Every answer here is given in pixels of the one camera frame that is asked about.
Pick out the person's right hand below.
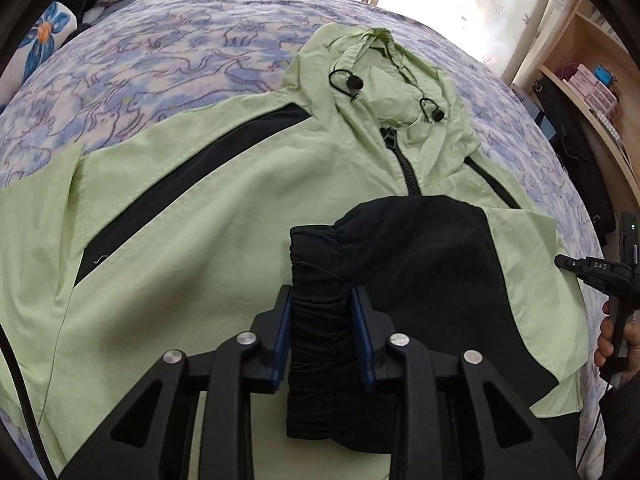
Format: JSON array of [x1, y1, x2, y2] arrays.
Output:
[[594, 301, 640, 382]]

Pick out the wooden shelf unit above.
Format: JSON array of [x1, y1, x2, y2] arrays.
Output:
[[515, 0, 639, 210]]

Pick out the black hanging clothes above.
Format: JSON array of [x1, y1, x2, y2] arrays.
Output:
[[532, 76, 616, 246]]

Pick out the pink storage boxes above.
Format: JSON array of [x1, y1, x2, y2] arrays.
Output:
[[564, 64, 620, 119]]

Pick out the white floral curtain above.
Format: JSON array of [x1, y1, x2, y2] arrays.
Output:
[[375, 0, 577, 84]]

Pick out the blue flower print pillow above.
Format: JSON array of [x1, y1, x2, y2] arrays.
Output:
[[1, 1, 77, 105]]

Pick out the purple cat print blanket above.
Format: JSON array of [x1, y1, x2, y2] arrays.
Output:
[[1, 0, 601, 470]]

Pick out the green and black hooded jacket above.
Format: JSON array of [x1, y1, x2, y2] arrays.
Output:
[[1, 24, 587, 479]]

